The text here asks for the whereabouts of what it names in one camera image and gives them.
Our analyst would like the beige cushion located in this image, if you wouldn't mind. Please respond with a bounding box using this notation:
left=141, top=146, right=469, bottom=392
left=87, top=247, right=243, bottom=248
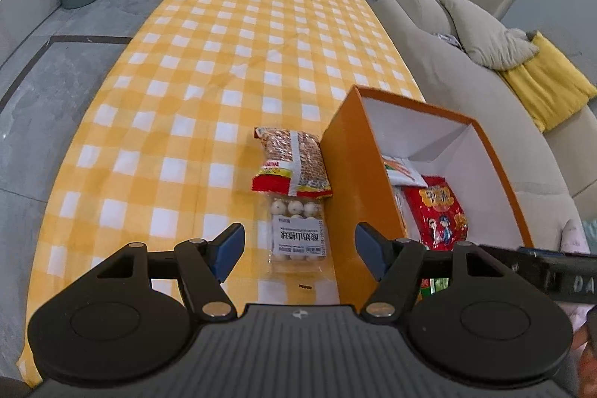
left=439, top=0, right=539, bottom=70

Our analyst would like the green snack bag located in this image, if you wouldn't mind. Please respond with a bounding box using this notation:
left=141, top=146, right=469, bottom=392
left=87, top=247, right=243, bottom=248
left=420, top=278, right=449, bottom=299

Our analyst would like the white TV cabinet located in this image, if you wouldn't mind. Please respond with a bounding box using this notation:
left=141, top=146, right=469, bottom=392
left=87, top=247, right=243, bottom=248
left=0, top=0, right=61, bottom=64

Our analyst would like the white balls snack packet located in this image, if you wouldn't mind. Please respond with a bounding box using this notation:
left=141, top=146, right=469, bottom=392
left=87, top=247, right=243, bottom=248
left=267, top=195, right=328, bottom=275

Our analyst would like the orange cardboard box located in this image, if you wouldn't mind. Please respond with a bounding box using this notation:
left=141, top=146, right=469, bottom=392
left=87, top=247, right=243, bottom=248
left=320, top=86, right=534, bottom=308

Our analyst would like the red snack bag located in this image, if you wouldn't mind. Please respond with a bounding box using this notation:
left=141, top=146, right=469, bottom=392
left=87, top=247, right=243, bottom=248
left=402, top=176, right=469, bottom=251

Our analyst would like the yellow cushion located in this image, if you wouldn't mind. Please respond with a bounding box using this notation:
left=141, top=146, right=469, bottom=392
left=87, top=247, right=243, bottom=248
left=499, top=31, right=597, bottom=132

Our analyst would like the peanut snack bag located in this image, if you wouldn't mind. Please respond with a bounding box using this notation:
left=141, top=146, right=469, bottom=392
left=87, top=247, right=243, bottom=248
left=252, top=127, right=333, bottom=199

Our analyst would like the beige sofa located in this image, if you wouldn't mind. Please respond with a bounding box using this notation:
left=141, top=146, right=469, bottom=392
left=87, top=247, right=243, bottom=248
left=372, top=0, right=596, bottom=251

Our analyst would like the yellow checkered tablecloth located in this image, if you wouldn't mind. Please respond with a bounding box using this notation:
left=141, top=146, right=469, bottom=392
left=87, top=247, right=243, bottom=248
left=16, top=0, right=427, bottom=388

